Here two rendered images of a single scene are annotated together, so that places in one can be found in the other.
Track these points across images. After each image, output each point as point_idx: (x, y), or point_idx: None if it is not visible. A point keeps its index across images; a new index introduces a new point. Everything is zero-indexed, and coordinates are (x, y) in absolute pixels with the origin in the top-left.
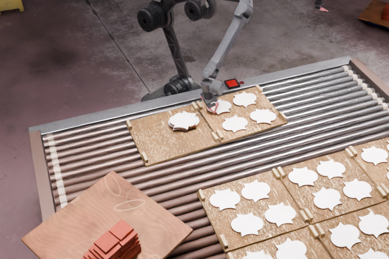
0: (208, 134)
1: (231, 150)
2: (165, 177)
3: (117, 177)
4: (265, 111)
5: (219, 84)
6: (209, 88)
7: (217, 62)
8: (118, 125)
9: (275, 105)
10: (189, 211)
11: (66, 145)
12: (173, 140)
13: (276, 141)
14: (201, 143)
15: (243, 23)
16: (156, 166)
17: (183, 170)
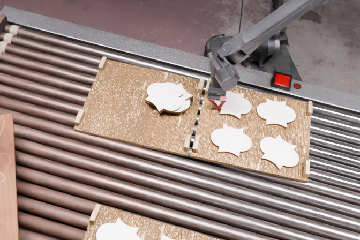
0: (185, 133)
1: (198, 173)
2: (82, 158)
3: (7, 125)
4: (289, 147)
5: (229, 75)
6: (216, 73)
7: (245, 42)
8: (95, 57)
9: (316, 144)
10: (70, 223)
11: (19, 49)
12: (135, 114)
13: (268, 201)
14: (165, 140)
15: (317, 4)
16: (85, 137)
17: (114, 163)
